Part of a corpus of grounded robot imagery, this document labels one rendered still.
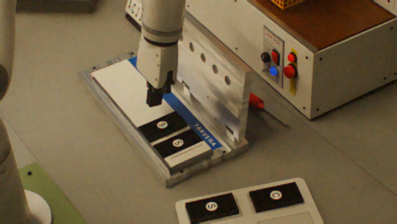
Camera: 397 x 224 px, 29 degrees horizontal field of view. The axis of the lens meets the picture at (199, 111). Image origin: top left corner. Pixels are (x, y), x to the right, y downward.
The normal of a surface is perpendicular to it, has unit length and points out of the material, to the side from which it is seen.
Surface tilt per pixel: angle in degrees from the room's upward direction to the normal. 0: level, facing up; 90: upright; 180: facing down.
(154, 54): 75
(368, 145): 0
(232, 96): 83
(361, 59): 90
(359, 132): 0
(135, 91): 0
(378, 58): 90
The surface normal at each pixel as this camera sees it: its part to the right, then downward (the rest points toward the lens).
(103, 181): -0.05, -0.76
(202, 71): -0.85, 0.28
